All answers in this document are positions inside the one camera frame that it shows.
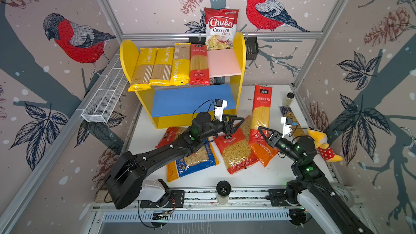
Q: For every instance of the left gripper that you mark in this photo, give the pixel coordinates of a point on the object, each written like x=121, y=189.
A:
x=230, y=129

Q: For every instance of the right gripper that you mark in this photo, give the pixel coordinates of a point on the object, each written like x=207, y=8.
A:
x=275, y=135

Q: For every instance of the red spaghetti pack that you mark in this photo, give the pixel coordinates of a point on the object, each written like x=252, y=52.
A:
x=260, y=114
x=199, y=70

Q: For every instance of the red macaroni bag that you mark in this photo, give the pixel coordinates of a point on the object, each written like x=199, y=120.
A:
x=235, y=149

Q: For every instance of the dark spaghetti pack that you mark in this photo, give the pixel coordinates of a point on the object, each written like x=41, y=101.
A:
x=287, y=112

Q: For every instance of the yellow spaghetti pack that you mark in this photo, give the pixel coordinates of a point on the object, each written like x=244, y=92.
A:
x=143, y=70
x=181, y=64
x=161, y=74

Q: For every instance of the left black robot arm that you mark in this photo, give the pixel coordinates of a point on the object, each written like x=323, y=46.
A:
x=124, y=181

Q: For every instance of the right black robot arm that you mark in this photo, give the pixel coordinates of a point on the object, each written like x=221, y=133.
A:
x=311, y=189

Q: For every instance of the orange pastatime pasta bag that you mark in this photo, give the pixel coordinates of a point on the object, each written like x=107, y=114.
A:
x=263, y=153

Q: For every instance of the blue shell pasta bag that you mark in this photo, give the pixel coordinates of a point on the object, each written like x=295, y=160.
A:
x=202, y=159

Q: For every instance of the small spice bottle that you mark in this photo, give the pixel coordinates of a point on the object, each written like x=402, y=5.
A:
x=288, y=100

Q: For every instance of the yellow plush toy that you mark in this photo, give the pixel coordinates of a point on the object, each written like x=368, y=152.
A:
x=322, y=146

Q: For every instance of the red noodle bag left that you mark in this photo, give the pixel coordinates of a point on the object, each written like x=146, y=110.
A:
x=171, y=134

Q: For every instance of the yellow shelf unit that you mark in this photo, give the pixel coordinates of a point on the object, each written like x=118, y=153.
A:
x=173, y=106

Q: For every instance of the Chuba cassava chips bag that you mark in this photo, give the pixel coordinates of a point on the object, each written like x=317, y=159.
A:
x=221, y=26

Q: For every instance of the clear tape roll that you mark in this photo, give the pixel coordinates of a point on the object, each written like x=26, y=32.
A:
x=344, y=193

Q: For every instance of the brown sponge block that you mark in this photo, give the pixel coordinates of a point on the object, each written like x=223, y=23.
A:
x=102, y=196

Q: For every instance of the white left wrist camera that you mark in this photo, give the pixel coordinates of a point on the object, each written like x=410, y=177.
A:
x=219, y=107

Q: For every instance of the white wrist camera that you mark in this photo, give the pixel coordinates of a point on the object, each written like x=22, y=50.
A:
x=219, y=107
x=288, y=124

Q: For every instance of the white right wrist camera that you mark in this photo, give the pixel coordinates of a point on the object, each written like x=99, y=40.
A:
x=288, y=124

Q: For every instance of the black round camera knob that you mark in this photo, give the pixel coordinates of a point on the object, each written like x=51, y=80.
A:
x=223, y=188

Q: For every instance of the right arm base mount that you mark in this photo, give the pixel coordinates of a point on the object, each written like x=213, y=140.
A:
x=287, y=196

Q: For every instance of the black wall basket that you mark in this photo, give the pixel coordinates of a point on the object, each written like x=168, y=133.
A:
x=251, y=43

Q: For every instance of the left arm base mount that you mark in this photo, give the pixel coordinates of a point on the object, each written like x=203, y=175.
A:
x=156, y=194

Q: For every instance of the white wire mesh basket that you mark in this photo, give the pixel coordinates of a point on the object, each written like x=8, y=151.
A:
x=105, y=98

